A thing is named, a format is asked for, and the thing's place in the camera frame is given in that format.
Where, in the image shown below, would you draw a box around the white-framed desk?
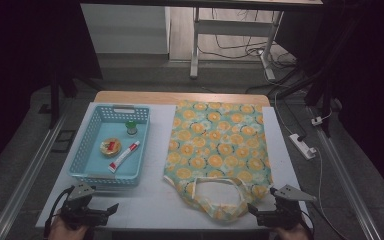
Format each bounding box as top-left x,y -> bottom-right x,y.
79,0 -> 324,81

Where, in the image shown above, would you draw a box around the orange-print fabric bag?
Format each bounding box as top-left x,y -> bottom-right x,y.
163,99 -> 275,224

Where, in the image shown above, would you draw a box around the metal floor rail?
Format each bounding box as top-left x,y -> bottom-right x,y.
307,106 -> 383,240
0,109 -> 70,240

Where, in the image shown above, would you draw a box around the black floor bracket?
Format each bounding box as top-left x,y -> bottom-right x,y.
50,129 -> 78,154

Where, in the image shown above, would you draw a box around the white cabinet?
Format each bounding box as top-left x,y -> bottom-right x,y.
79,3 -> 171,55

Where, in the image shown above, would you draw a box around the small green-capped bottle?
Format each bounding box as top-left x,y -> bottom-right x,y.
124,120 -> 139,137

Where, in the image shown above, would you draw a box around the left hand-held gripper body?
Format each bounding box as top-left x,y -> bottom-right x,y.
59,182 -> 109,229

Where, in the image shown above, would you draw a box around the white cable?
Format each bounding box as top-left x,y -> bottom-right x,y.
314,148 -> 348,240

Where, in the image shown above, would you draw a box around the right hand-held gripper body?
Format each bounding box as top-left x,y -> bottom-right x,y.
257,184 -> 318,231

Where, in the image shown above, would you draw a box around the black floor cables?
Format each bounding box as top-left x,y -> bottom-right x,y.
197,8 -> 298,69

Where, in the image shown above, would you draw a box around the person's right hand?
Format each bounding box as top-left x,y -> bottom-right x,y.
273,223 -> 312,240

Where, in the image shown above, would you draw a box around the white table mat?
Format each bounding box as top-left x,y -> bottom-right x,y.
35,102 -> 310,232

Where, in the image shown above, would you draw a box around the white and red tube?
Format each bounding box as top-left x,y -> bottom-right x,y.
108,140 -> 141,174

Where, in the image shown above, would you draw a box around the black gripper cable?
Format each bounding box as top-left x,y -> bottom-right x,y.
300,213 -> 315,236
43,185 -> 76,238

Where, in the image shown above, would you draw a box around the person's left hand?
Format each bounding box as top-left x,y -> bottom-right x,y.
48,214 -> 89,240

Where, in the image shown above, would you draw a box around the light blue plastic basket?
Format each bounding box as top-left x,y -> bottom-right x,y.
68,103 -> 151,188

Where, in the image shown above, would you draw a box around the black stand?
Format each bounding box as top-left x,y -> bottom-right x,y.
269,0 -> 349,138
47,0 -> 105,130

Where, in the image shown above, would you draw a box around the wooden table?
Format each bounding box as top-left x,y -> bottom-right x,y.
93,90 -> 271,108

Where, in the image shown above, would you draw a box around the white power strip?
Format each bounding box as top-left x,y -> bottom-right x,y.
288,133 -> 318,161

